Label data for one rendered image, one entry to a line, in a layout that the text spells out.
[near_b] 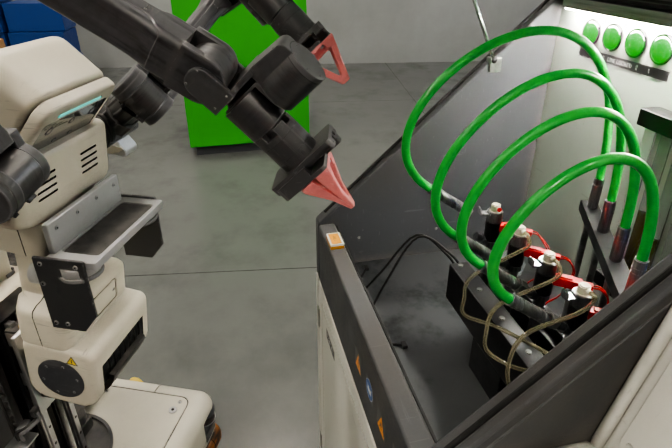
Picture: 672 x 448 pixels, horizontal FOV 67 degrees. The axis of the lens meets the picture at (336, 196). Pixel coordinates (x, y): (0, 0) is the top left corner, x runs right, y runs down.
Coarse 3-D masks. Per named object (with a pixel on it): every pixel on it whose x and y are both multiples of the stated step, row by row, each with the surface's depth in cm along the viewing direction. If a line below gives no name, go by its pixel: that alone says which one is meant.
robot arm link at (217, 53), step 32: (64, 0) 55; (96, 0) 55; (128, 0) 56; (96, 32) 57; (128, 32) 57; (160, 32) 56; (192, 32) 60; (160, 64) 58; (192, 64) 58; (224, 64) 59; (192, 96) 60
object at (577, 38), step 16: (512, 32) 76; (528, 32) 76; (544, 32) 77; (560, 32) 77; (576, 32) 78; (480, 48) 76; (592, 48) 80; (464, 64) 76; (608, 80) 83; (432, 96) 77; (416, 112) 78; (608, 128) 87; (608, 144) 89; (416, 176) 83
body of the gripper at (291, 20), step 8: (288, 8) 82; (296, 8) 83; (280, 16) 82; (288, 16) 82; (296, 16) 83; (304, 16) 83; (272, 24) 84; (280, 24) 83; (288, 24) 82; (296, 24) 83; (304, 24) 83; (312, 24) 84; (320, 24) 81; (280, 32) 84; (288, 32) 83; (296, 32) 83; (304, 32) 83; (312, 32) 81; (296, 40) 83; (304, 40) 81; (312, 40) 85
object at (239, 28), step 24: (192, 0) 355; (216, 24) 365; (240, 24) 369; (240, 48) 376; (264, 48) 380; (192, 120) 392; (216, 120) 396; (192, 144) 400; (216, 144) 404; (240, 144) 413
